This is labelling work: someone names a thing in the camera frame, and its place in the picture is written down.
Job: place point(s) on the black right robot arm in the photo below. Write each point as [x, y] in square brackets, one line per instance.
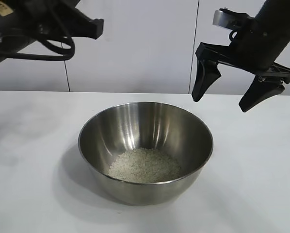
[280, 9]

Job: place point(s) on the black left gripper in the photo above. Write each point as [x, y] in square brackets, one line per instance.
[62, 19]

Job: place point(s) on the white uncooked rice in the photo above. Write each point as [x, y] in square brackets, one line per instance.
[145, 165]

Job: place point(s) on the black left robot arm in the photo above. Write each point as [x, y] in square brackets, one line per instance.
[4, 31]

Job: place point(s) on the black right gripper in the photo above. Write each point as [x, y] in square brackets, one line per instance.
[259, 48]

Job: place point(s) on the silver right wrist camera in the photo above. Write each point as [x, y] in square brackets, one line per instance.
[220, 18]

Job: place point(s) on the stainless steel mixing bowl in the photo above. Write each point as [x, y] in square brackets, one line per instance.
[145, 131]

